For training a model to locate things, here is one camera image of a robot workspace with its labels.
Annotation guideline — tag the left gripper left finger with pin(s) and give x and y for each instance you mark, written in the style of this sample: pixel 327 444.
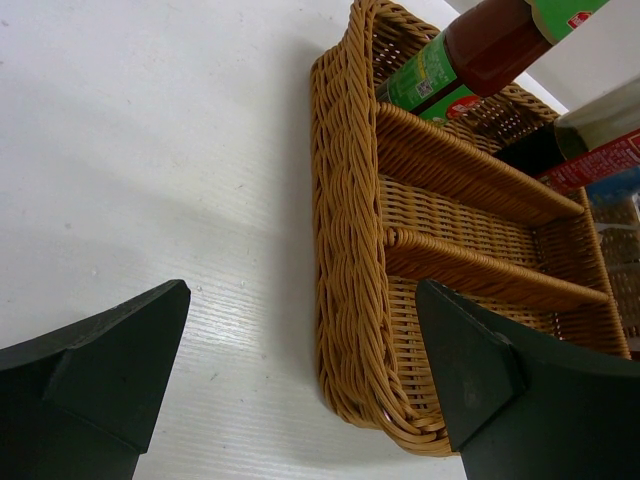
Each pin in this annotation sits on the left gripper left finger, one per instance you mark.
pixel 82 401

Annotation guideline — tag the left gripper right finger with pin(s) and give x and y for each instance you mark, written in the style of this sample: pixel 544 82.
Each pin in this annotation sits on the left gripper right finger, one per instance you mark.
pixel 521 404

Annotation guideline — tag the black cap clear sauce bottle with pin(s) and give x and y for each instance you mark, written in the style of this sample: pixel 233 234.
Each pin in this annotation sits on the black cap clear sauce bottle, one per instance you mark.
pixel 583 146

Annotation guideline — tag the yellow cap red sauce bottle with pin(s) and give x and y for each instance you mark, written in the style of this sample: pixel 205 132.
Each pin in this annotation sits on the yellow cap red sauce bottle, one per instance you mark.
pixel 479 53

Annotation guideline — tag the brown wicker divided tray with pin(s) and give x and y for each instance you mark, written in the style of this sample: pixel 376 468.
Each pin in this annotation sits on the brown wicker divided tray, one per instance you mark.
pixel 397 199

